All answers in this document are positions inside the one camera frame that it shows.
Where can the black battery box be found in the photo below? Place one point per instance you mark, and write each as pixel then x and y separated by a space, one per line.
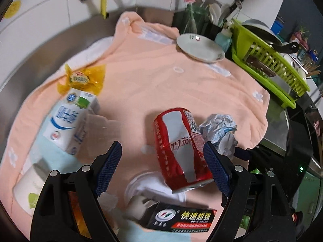
pixel 174 218

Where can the dark green utensil holder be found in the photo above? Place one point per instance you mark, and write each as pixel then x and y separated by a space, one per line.
pixel 202 17

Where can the cleaver with wooden handle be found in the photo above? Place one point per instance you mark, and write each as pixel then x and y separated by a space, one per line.
pixel 260 66

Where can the yellow candy wrapper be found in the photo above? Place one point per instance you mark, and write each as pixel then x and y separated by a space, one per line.
pixel 88 79

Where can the white plastic lid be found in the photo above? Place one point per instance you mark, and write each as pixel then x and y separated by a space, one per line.
pixel 146 190

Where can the blue plastic container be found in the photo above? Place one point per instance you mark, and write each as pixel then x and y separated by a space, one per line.
pixel 277 25

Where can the foil paper ball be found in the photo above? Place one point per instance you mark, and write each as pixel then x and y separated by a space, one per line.
pixel 219 130

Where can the white blue milk carton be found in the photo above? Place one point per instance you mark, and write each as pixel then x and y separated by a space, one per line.
pixel 67 120

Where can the teal soap bottle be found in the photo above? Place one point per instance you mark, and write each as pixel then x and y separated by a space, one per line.
pixel 224 38

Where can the green cabinet door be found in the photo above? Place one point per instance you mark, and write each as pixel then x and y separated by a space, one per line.
pixel 308 198

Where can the red cola can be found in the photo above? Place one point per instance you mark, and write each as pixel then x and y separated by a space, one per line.
pixel 179 145

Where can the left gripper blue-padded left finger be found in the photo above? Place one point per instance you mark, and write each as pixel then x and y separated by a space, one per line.
pixel 54 219

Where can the green plastic trash basket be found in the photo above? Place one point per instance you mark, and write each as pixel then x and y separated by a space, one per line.
pixel 255 171

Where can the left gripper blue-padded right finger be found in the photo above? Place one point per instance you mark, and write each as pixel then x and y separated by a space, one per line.
pixel 255 206

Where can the peach pink towel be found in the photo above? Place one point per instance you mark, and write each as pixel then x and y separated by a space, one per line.
pixel 145 75

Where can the orange red snack bag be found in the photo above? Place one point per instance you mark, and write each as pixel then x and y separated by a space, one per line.
pixel 78 215

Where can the black frying pan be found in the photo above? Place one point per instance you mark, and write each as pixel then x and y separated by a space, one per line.
pixel 261 30

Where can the white ceramic plate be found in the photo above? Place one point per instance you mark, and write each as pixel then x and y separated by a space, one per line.
pixel 200 48

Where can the clear plastic cup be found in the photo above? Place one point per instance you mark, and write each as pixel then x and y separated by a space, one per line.
pixel 101 133

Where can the white paper cup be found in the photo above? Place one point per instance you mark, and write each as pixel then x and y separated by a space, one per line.
pixel 26 192

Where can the green dish drying rack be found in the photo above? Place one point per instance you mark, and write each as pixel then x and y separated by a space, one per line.
pixel 287 85

